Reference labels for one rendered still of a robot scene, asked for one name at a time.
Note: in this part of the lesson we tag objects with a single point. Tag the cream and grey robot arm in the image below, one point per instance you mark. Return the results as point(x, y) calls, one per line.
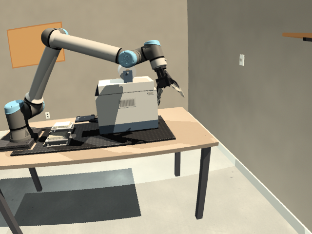
point(18, 112)

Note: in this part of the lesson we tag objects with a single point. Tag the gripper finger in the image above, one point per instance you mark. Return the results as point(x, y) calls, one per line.
point(176, 86)
point(159, 90)

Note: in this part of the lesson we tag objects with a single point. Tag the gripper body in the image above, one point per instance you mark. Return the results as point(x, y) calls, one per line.
point(162, 81)

